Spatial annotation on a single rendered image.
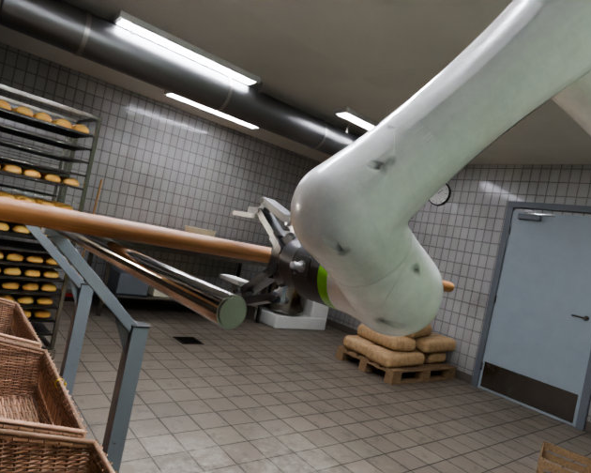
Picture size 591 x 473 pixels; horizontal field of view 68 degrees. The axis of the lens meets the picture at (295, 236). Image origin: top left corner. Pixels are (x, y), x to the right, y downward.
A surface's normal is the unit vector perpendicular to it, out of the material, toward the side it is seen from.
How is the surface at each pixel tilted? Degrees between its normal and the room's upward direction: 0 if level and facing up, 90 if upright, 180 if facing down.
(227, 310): 90
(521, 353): 90
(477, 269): 90
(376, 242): 113
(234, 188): 90
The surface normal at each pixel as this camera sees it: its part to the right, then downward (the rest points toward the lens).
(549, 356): -0.75, -0.16
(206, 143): 0.62, 0.12
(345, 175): -0.18, -0.48
